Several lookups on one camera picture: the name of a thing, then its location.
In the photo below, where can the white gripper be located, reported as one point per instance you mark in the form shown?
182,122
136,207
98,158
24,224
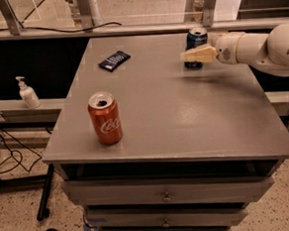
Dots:
226,48

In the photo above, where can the blue pepsi can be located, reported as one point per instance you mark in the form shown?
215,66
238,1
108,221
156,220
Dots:
195,38

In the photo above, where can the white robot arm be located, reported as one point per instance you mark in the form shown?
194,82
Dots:
269,53

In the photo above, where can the red coke can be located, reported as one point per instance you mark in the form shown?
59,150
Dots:
104,114

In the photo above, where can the grey drawer cabinet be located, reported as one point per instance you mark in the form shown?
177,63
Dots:
176,123

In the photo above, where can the white pump sanitizer bottle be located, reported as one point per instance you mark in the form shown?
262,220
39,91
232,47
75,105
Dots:
28,94

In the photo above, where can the top grey drawer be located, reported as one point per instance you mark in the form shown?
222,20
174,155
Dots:
168,191

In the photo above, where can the middle grey drawer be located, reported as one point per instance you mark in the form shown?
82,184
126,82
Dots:
165,217

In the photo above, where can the black metal leg bar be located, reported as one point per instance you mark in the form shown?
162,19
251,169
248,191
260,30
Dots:
43,207

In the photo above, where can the right metal frame post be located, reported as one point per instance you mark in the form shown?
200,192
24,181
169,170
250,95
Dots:
200,12

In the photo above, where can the metal frame post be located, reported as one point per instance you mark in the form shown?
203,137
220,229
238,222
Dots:
11,19
84,13
200,12

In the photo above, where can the middle metal frame post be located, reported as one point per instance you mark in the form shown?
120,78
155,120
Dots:
84,13

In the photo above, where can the left metal frame post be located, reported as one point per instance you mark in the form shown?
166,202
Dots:
11,19

